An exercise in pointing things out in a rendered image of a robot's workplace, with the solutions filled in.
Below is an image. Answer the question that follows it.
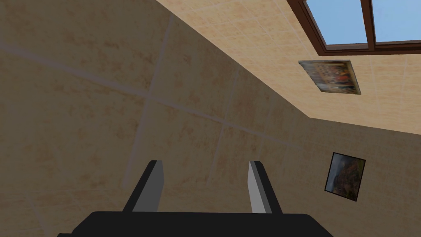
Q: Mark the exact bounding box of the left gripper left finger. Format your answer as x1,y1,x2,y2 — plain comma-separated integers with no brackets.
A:
122,160,165,213

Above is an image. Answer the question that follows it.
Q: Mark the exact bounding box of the wide colourful wall picture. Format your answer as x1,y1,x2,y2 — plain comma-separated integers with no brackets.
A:
298,59,362,96

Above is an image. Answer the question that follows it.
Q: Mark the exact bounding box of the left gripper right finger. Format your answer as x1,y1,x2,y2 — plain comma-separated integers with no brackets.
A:
247,160,283,214

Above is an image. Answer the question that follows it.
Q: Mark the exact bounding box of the dark landscape wall picture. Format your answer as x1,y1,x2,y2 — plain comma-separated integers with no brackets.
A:
324,152,367,202

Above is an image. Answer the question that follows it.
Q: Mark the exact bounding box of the brown framed window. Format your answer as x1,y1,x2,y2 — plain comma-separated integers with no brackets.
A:
286,0,421,56

